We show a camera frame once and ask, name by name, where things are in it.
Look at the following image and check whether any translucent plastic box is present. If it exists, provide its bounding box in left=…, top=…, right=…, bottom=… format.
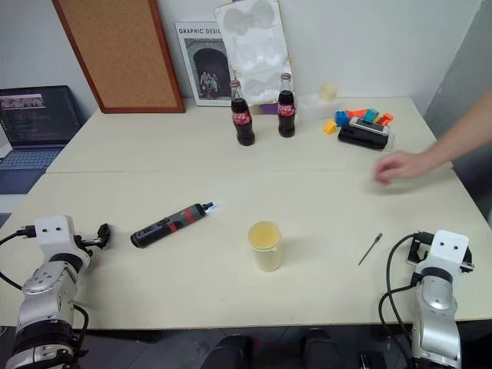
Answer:
left=297, top=94, right=344, bottom=122

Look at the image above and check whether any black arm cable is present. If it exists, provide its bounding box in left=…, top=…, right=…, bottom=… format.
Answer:
left=377, top=231, right=436, bottom=369
left=0, top=225, right=90, bottom=369

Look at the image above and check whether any purple packet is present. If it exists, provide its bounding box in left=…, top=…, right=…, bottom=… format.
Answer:
left=251, top=101, right=281, bottom=115

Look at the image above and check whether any small cream plastic cup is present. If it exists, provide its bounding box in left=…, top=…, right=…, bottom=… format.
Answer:
left=319, top=82, right=340, bottom=102

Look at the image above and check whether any black case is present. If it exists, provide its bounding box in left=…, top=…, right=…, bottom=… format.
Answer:
left=337, top=125, right=390, bottom=151

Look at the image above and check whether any dark rounded shape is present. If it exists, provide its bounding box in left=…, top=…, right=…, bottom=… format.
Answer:
left=298, top=327, right=340, bottom=369
left=201, top=333, right=255, bottom=369

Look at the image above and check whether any graphic design book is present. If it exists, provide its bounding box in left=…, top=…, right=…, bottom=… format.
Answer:
left=174, top=21, right=236, bottom=108

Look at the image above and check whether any glass cola bottle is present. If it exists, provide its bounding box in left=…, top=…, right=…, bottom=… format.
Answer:
left=277, top=72, right=298, bottom=138
left=229, top=79, right=257, bottom=148

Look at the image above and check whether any dark laptop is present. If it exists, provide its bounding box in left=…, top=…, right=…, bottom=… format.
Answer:
left=0, top=85, right=84, bottom=194

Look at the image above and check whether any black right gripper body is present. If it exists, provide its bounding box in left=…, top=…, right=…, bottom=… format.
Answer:
left=406, top=234, right=476, bottom=273

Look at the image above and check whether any grey partition panel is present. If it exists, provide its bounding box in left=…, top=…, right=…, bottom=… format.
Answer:
left=421, top=0, right=492, bottom=201

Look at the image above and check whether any person's bare hand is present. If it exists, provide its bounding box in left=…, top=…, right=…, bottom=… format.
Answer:
left=374, top=150, right=424, bottom=186

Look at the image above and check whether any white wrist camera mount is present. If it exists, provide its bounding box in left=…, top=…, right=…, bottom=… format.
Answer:
left=416, top=229, right=472, bottom=278
left=33, top=215, right=91, bottom=267

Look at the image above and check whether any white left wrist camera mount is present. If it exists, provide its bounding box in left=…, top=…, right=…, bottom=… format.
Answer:
left=33, top=215, right=91, bottom=267

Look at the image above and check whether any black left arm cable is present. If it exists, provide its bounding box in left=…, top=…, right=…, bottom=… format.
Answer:
left=0, top=225, right=90, bottom=369

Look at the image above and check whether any tall cream plastic cup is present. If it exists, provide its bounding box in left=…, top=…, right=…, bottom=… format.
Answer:
left=247, top=221, right=284, bottom=274

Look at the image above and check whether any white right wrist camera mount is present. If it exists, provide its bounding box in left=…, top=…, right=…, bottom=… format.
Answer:
left=416, top=229, right=472, bottom=278

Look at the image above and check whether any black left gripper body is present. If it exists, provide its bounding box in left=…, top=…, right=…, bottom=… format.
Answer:
left=74, top=234, right=102, bottom=256

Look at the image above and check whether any thin metal screwdriver bit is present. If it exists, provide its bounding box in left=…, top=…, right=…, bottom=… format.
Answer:
left=357, top=231, right=384, bottom=268

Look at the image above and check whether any cork board with red frame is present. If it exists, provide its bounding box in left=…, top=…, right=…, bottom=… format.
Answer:
left=52, top=0, right=187, bottom=115

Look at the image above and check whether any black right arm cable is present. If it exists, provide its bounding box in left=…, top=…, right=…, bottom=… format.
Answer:
left=377, top=231, right=436, bottom=369

